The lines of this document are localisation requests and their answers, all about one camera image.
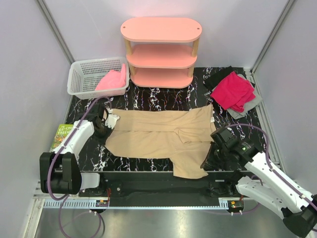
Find pink three-tier shelf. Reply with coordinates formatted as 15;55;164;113
120;17;202;89

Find green treehouse book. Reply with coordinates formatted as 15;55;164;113
50;124;73;152

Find black marble mat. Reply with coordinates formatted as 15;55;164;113
78;67;266;172

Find black t-shirt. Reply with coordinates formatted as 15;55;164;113
204;66;234;91

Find pink t-shirt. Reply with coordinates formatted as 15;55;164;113
95;63;126;91

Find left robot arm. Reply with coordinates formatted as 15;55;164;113
39;104;119;196

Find grey t-shirt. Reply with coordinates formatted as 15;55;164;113
226;74;263;120

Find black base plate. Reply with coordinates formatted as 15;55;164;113
79;172;241;208

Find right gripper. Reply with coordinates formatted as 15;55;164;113
200;141;229;170

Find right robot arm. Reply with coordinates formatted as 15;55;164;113
201;127;317;238

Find magenta t-shirt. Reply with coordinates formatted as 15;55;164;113
211;72;256;113

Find white plastic basket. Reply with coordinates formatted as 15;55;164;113
67;57;130;100

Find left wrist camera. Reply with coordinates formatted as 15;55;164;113
105;114;120;129

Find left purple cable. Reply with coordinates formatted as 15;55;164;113
47;97;111;238

